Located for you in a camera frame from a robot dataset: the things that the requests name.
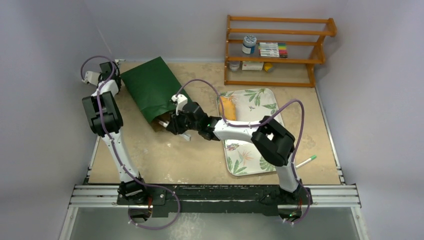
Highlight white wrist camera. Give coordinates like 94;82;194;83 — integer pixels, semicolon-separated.
81;71;100;86
171;93;188;116

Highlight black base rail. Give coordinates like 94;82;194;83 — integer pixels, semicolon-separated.
117;184;312;219

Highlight purple cable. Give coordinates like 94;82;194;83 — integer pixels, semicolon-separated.
80;55;182;232
174;78;312;226

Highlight white jar blue lid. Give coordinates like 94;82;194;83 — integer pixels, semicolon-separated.
242;35;257;55

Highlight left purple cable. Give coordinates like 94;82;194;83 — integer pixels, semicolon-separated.
80;55;182;232

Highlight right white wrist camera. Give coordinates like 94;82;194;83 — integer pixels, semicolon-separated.
171;93;188;116

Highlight yellow fake bread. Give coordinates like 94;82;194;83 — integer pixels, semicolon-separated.
218;96;237;121

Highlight green paper bag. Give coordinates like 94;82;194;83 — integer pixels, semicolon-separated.
120;56;182;132

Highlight metal tongs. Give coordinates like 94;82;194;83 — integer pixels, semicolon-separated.
158;120;191;141

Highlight leaf pattern serving tray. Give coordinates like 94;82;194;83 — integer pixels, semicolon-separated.
220;88;279;177

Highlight green white marker pen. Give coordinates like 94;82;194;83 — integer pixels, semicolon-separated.
295;155;317;169

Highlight orange wooden shelf rack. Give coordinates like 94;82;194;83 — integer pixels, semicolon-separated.
223;15;338;88

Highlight coloured marker set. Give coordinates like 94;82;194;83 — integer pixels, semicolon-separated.
258;42;288;58

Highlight small grey jar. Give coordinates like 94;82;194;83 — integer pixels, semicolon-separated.
228;61;240;72

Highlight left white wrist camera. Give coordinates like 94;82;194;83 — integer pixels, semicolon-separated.
81;71;100;86

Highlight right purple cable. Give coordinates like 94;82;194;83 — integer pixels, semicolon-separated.
174;78;312;226

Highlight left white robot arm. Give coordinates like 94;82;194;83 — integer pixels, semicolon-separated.
82;61;149;205

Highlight white small box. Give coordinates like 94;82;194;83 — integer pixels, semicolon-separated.
241;61;264;71

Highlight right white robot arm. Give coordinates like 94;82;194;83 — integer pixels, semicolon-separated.
166;100;312;204

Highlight small yellow object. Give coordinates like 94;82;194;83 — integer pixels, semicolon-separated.
263;62;275;73

